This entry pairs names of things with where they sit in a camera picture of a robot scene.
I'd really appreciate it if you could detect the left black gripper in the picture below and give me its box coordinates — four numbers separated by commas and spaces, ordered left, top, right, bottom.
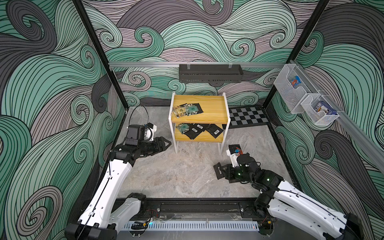
137, 136, 171, 156

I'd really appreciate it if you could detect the yellow oolong tea bag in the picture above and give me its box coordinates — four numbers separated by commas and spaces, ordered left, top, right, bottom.
172, 105, 187, 118

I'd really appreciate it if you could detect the green jasmine tea bag top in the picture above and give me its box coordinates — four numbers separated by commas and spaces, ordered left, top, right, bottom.
185, 103, 204, 116

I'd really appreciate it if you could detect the green jasmine tea bag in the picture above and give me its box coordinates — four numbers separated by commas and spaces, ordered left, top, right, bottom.
185, 103, 204, 116
176, 123, 190, 134

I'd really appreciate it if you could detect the black tea bag barcode top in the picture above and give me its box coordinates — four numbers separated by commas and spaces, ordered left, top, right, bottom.
213, 163, 228, 180

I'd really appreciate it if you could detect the red tea bag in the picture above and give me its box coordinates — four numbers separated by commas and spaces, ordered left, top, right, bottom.
229, 145, 242, 155

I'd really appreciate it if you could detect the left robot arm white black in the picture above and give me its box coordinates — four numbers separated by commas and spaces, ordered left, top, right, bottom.
65, 137, 172, 240

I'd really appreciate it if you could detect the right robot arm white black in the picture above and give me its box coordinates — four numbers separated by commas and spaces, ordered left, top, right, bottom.
214, 163, 364, 240

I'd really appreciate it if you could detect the green jasmine tea bag lower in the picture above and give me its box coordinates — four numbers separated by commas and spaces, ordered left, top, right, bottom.
176, 123, 190, 134

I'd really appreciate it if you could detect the black tea bag lower right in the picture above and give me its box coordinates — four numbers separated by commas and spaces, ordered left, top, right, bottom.
206, 124, 224, 139

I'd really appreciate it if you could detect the black tea bag lower middle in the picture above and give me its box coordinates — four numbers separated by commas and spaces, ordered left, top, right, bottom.
193, 124, 210, 132

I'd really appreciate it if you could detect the checkerboard calibration mat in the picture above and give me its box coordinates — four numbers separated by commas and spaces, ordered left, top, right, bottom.
229, 107, 269, 129

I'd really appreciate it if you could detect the blue red item in bin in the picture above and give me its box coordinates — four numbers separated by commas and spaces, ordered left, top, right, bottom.
291, 76, 302, 89

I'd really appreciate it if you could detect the blue white packet in bin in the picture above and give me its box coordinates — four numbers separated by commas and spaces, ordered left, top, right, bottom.
314, 101, 337, 115

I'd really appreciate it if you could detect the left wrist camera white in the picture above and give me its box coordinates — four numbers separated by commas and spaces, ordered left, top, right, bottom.
144, 123, 157, 142

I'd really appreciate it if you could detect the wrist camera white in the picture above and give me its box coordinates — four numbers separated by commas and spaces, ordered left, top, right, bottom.
144, 123, 157, 142
226, 150, 243, 168

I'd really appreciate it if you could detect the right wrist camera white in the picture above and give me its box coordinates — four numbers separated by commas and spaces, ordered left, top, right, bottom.
226, 150, 243, 168

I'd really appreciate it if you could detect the white slotted cable duct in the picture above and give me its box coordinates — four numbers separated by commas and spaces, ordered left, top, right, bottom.
119, 220, 260, 232

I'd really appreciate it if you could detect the black wall tray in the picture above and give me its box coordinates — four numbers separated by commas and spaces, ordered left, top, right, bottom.
179, 64, 244, 87

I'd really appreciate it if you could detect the aluminium wall rail back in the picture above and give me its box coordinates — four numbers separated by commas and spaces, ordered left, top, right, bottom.
109, 61, 285, 69

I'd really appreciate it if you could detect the aluminium wall rail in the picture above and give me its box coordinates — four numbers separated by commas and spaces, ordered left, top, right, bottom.
290, 60, 384, 173
109, 61, 285, 69

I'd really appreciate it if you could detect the clear wall bin upper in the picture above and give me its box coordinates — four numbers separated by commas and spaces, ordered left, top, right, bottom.
274, 64, 310, 114

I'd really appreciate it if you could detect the clear wall bin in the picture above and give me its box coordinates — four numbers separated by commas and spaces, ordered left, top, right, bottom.
274, 64, 310, 114
301, 94, 339, 126

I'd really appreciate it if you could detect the clear wall bin lower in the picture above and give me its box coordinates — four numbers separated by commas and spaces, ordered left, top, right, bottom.
301, 94, 339, 126

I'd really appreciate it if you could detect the aluminium wall rail right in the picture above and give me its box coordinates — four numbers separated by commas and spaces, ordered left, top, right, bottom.
290, 60, 384, 173

